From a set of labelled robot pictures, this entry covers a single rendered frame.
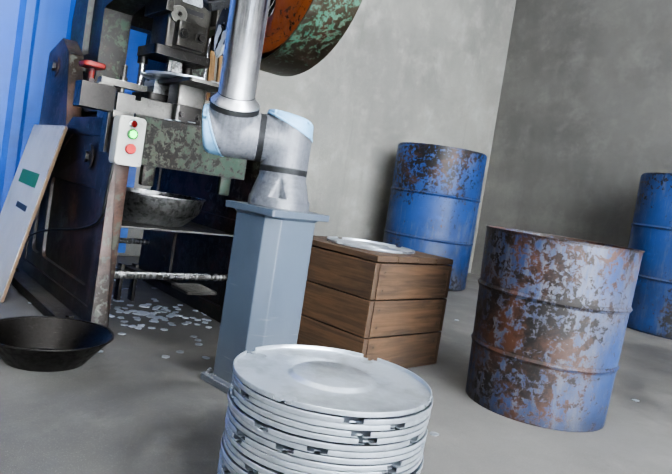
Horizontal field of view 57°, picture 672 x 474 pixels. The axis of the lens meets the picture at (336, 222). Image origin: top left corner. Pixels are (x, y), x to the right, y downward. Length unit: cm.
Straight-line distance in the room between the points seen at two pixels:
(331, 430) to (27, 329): 114
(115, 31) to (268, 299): 124
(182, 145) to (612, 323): 131
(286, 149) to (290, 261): 26
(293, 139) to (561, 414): 96
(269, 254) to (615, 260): 85
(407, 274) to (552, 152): 321
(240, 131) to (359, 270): 58
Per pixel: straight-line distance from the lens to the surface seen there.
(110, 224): 183
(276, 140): 146
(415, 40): 458
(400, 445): 84
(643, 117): 468
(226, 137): 146
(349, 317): 181
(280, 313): 148
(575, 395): 172
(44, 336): 178
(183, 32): 210
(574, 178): 481
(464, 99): 497
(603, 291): 168
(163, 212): 205
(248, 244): 147
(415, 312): 193
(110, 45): 233
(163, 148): 194
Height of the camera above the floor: 52
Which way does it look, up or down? 3 degrees down
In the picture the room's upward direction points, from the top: 9 degrees clockwise
